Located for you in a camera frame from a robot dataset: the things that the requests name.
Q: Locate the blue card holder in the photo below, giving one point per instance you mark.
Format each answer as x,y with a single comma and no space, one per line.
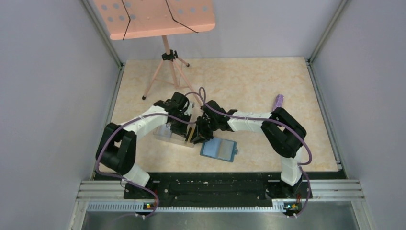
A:
219,149

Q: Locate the clear plastic box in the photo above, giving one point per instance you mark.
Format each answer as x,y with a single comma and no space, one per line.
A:
164,133

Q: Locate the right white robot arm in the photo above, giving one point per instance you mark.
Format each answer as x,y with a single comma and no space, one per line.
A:
284,133

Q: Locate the pink music stand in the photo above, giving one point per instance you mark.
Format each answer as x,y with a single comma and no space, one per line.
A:
132,19

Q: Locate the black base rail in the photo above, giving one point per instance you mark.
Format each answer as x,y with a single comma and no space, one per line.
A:
216,189

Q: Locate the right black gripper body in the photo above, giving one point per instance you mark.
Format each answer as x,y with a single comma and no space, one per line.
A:
206,127

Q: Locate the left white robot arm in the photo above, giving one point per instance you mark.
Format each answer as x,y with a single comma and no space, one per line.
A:
118,144

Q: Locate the purple glitter cylinder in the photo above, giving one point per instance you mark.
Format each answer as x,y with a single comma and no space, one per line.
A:
278,101

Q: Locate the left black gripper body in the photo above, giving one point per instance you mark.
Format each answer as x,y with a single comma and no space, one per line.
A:
178,127

